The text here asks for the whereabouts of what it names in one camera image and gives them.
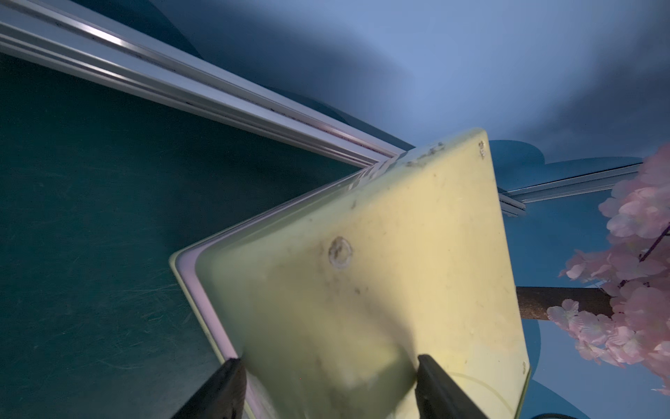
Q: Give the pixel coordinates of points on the aluminium frame rail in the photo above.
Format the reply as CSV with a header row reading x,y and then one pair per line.
x,y
69,38

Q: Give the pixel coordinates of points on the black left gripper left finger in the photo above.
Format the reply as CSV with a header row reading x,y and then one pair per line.
x,y
222,396

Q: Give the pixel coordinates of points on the brown tree trunk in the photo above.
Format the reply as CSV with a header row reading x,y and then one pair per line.
x,y
535,301

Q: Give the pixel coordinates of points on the pink blossom tree crown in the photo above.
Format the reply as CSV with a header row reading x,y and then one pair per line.
x,y
634,275

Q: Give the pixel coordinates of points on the green drawer cabinet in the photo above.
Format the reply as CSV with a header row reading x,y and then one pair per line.
x,y
331,299

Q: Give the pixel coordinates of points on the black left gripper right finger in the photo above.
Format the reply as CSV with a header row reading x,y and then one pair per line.
x,y
438,396

